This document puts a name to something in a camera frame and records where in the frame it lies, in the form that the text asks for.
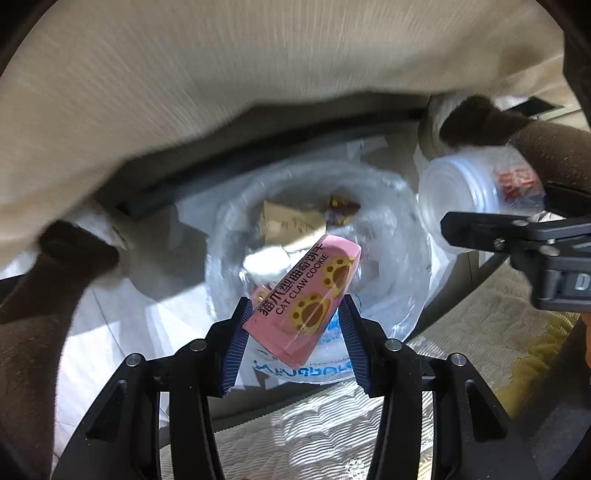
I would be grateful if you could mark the yellow cloth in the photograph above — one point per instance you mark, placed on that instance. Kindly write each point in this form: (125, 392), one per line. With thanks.
(531, 387)

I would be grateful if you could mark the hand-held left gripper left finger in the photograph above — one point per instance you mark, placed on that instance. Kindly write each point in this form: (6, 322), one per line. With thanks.
(233, 355)

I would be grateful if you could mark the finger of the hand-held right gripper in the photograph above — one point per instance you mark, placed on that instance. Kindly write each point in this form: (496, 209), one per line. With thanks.
(485, 230)
(572, 201)

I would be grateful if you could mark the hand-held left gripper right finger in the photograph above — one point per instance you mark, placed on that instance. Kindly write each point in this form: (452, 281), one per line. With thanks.
(358, 346)

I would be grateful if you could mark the black bed frame rail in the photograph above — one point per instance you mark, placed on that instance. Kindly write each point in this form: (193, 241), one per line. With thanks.
(207, 170)

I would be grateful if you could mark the trash bin with plastic liner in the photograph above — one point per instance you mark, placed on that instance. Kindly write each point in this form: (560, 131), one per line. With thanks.
(392, 286)

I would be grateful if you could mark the pink cookie box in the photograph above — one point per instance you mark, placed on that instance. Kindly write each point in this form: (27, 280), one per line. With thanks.
(304, 295)

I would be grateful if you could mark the brown furry cloth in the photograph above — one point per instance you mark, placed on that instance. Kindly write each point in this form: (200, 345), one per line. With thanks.
(27, 360)
(554, 152)

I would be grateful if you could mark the white quilted mattress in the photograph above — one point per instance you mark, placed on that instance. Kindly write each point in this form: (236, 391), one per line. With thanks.
(323, 429)

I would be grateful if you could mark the clear plastic jar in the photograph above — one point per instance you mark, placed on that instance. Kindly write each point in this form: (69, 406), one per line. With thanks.
(461, 194)

